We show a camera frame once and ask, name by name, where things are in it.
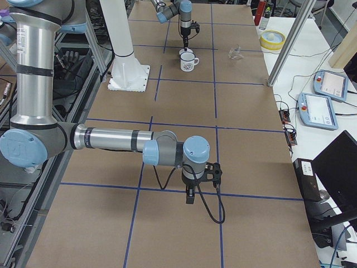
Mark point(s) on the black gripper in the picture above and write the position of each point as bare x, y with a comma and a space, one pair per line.
190, 183
184, 32

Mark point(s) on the white ceramic lid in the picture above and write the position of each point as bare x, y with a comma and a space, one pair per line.
185, 50

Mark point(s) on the white enamel mug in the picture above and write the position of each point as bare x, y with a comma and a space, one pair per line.
188, 61

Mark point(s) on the clear plastic bottle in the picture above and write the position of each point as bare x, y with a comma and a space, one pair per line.
266, 16

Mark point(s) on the red cylinder bottle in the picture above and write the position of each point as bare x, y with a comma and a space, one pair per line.
259, 12

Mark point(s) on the yellow rimmed bowl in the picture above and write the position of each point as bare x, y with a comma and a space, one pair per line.
272, 40

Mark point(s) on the black box device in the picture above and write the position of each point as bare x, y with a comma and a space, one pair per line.
306, 178

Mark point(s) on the near teach pendant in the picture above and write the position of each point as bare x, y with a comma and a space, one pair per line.
317, 111

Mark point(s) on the teach pendant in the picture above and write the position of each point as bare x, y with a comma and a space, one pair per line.
317, 111
331, 84

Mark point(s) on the black monitor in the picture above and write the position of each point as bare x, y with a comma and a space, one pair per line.
335, 166

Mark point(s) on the far teach pendant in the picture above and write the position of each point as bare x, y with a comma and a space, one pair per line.
331, 84

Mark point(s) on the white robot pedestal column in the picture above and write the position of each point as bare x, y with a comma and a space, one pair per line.
115, 16

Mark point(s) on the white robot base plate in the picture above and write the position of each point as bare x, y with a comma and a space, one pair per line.
129, 79

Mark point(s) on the aluminium frame post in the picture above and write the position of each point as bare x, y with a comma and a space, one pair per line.
294, 32

